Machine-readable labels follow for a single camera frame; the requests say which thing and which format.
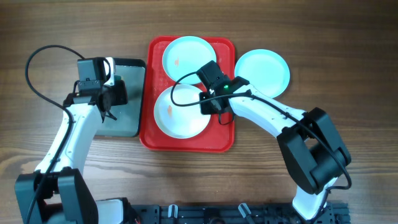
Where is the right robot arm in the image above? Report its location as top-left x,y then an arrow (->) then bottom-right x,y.
200,77 -> 352,222

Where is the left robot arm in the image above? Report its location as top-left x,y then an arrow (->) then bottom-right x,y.
15,80 -> 138,223

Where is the white plate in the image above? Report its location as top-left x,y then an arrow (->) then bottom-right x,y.
154,84 -> 211,139

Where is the red plastic tray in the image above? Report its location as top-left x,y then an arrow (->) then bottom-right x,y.
139,35 -> 234,153

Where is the light blue plate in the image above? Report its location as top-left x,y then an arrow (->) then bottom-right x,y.
234,49 -> 290,98
162,36 -> 216,82

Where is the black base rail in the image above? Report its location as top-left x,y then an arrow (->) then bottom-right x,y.
133,202 -> 351,224

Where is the black water tray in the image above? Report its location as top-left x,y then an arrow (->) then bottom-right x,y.
96,58 -> 146,137

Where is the left black cable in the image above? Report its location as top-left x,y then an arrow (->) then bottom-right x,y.
24,44 -> 119,224

